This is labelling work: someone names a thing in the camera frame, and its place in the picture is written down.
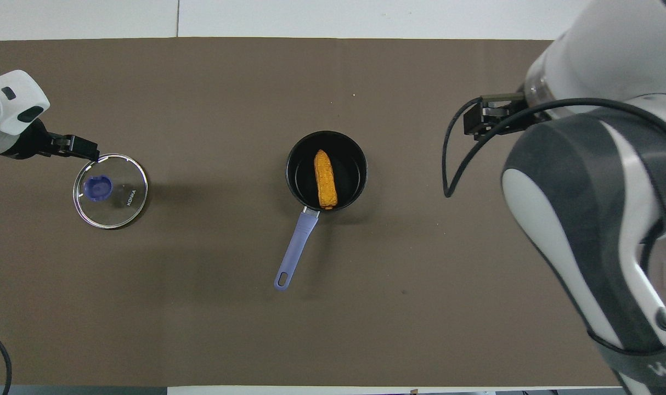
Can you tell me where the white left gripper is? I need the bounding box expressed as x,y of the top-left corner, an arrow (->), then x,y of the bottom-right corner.
0,70 -> 100,161

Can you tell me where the glass lid with purple knob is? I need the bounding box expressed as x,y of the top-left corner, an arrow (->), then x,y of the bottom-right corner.
72,153 -> 149,230

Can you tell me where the yellow toy corn cob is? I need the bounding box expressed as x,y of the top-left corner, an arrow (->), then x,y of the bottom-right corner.
314,149 -> 338,210

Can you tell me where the brown table mat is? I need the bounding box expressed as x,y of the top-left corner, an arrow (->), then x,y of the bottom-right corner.
0,37 -> 666,387

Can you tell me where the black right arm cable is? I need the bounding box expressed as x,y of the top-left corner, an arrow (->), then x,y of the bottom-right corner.
442,97 -> 666,199

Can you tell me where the black pot with purple handle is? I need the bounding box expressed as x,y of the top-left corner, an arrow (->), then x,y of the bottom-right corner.
274,130 -> 369,291

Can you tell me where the black velcro cable strap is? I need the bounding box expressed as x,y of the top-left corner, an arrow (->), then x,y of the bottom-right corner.
587,328 -> 666,380

